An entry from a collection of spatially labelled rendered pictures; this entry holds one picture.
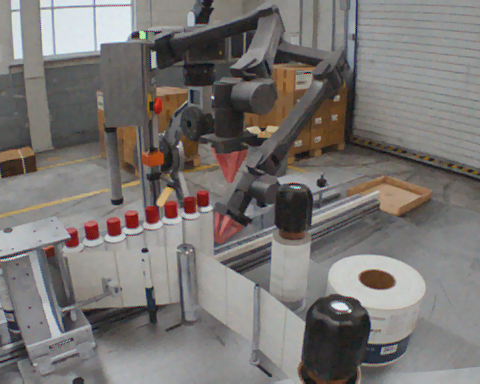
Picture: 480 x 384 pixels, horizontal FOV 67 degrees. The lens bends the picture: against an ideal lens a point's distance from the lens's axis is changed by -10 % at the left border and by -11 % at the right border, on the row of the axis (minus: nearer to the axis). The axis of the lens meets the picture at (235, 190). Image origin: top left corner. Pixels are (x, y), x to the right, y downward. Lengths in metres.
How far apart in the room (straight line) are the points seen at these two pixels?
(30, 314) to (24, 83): 5.60
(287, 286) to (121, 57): 0.61
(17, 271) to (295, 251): 0.55
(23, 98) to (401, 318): 5.96
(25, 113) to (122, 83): 5.45
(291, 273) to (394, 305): 0.24
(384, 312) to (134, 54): 0.72
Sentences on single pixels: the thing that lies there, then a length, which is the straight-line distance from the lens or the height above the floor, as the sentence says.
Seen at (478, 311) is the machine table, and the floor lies 0.83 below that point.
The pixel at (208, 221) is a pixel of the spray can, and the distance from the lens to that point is 1.07.
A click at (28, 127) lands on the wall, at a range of 6.37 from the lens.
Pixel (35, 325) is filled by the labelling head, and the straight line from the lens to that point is 0.82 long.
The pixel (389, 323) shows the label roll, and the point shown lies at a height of 0.99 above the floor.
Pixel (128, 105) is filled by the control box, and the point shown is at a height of 1.33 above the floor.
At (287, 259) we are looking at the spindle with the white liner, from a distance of 0.87.
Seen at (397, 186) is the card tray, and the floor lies 0.84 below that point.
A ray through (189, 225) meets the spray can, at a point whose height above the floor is 1.02.
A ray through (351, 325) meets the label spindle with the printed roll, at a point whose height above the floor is 1.17.
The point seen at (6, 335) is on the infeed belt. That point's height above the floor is 0.88.
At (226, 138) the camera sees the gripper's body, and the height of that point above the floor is 1.28.
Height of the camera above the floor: 1.47
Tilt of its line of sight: 21 degrees down
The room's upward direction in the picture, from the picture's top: straight up
